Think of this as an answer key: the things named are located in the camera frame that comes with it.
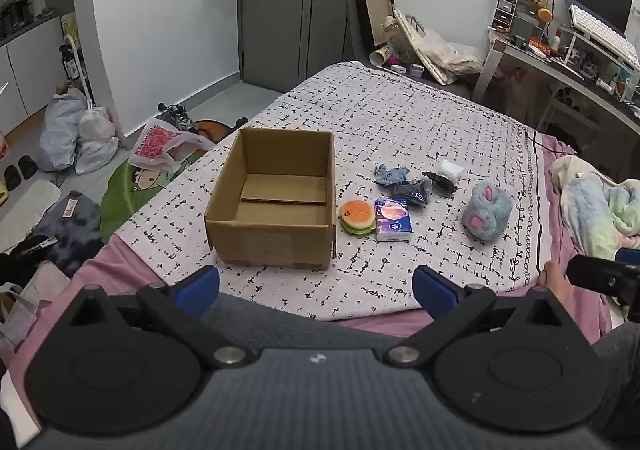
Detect small drawer organizer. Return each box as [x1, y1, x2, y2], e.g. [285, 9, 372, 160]
[492, 0, 519, 32]

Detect grey door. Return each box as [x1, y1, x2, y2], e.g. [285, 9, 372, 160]
[237, 0, 371, 94]

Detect dark blue rug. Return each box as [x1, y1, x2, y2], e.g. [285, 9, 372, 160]
[27, 189, 104, 277]

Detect burger squishy toy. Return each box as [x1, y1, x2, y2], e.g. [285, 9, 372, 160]
[339, 199, 375, 236]

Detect black fabric pouch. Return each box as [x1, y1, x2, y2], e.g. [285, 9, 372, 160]
[388, 178, 433, 209]

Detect white plastic bag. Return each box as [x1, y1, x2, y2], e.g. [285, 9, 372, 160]
[74, 105, 121, 175]

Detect grey plush toy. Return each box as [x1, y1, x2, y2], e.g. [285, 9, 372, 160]
[460, 181, 514, 242]

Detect white desk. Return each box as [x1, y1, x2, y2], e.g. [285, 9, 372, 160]
[472, 27, 640, 132]

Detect person's bare foot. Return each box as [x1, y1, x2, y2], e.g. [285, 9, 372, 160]
[541, 259, 577, 313]

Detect brown cardboard box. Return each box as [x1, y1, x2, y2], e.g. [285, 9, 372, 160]
[204, 127, 337, 272]

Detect cream tote bag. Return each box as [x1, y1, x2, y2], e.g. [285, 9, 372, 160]
[394, 7, 484, 84]

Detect grey plastic bag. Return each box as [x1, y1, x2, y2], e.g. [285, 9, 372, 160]
[38, 87, 89, 172]

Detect pink printed plastic bag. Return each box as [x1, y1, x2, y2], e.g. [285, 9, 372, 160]
[128, 122, 216, 172]

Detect black white sneakers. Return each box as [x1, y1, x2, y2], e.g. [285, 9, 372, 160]
[157, 102, 194, 131]

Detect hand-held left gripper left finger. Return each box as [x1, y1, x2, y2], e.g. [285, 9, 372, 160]
[61, 265, 258, 371]

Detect black sunglasses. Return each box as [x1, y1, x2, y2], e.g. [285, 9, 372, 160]
[421, 171, 457, 195]

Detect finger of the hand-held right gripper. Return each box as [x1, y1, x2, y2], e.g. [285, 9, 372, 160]
[566, 249, 640, 303]

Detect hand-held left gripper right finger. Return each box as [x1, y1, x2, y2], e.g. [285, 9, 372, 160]
[384, 264, 577, 367]

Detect white canvas bag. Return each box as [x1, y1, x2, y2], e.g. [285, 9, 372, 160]
[0, 259, 72, 352]

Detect green printed mat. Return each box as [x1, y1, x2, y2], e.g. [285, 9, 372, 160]
[99, 149, 207, 242]

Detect white keyboard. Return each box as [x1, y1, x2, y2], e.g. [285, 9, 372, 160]
[568, 3, 640, 70]

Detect paper cup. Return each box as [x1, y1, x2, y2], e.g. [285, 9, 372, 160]
[369, 45, 396, 68]

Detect blue tissue pack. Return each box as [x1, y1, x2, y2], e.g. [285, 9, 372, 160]
[373, 198, 415, 244]

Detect white black-patterned bedspread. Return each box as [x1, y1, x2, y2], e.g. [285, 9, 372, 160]
[115, 61, 547, 322]

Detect white kitchen cabinet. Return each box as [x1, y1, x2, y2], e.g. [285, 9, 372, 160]
[0, 8, 77, 132]

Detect person's grey trouser leg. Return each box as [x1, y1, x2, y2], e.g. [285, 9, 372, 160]
[592, 323, 640, 438]
[202, 291, 418, 353]

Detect pastel fluffy blanket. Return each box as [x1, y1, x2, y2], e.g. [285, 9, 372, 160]
[550, 155, 640, 262]

